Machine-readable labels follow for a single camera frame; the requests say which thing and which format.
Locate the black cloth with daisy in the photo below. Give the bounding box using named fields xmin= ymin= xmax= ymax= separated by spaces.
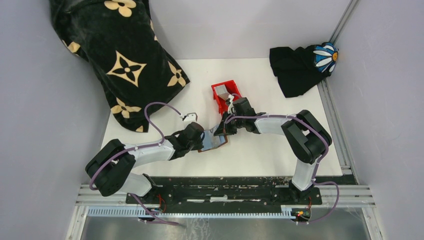
xmin=269 ymin=42 xmax=339 ymax=98

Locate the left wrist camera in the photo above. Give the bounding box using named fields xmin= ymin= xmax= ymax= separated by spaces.
xmin=179 ymin=112 xmax=198 ymax=124

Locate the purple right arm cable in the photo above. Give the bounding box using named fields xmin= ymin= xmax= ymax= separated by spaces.
xmin=224 ymin=93 xmax=341 ymax=225

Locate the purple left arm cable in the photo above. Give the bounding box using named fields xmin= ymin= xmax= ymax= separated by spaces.
xmin=89 ymin=101 xmax=190 ymax=227

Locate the red plastic bin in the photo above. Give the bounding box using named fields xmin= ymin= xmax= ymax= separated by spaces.
xmin=211 ymin=79 xmax=241 ymax=116

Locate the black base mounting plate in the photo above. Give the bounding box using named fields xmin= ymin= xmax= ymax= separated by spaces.
xmin=125 ymin=176 xmax=323 ymax=214

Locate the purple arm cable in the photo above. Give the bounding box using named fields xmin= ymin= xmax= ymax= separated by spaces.
xmin=224 ymin=93 xmax=341 ymax=225
xmin=89 ymin=101 xmax=190 ymax=227

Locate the black blanket with beige flowers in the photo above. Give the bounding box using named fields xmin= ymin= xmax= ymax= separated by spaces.
xmin=48 ymin=0 xmax=190 ymax=133

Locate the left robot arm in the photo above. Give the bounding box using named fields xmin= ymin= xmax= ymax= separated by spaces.
xmin=85 ymin=122 xmax=204 ymax=204

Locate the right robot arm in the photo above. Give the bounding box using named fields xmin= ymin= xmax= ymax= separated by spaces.
xmin=213 ymin=95 xmax=332 ymax=204

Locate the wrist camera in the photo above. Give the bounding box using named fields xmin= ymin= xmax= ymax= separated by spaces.
xmin=179 ymin=112 xmax=198 ymax=124
xmin=225 ymin=95 xmax=235 ymax=114

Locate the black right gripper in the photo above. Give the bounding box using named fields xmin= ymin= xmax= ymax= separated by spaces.
xmin=214 ymin=110 xmax=245 ymax=136

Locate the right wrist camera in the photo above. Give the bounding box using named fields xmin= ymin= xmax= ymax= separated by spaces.
xmin=225 ymin=95 xmax=235 ymax=114

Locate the aluminium rail frame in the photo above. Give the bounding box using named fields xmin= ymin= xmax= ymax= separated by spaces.
xmin=64 ymin=0 xmax=385 ymax=240

